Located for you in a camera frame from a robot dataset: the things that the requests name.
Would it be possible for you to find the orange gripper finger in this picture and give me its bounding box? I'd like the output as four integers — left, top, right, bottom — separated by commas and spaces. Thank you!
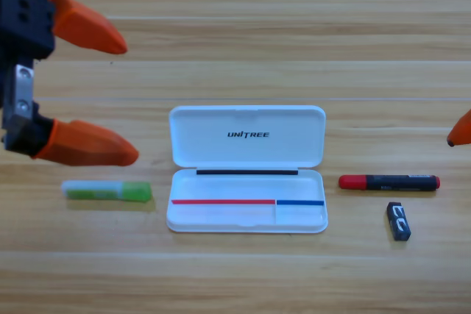
33, 118, 140, 167

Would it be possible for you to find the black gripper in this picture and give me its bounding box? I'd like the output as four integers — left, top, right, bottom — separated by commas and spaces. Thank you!
0, 0, 129, 160

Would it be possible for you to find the orange dark-tipped gripper finger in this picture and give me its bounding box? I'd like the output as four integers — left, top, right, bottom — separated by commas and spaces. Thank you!
446, 109, 471, 148

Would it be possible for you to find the green highlighter pen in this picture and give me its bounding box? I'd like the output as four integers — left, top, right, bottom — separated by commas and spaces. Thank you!
60, 180, 153, 204

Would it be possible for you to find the red and black marker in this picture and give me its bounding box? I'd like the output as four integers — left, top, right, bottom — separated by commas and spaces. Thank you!
338, 174, 442, 193

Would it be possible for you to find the black eraser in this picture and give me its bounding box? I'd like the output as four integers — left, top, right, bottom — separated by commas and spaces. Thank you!
386, 201, 412, 241

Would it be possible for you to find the white Unitree pencil case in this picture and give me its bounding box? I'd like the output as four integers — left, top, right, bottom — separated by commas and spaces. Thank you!
166, 104, 329, 235

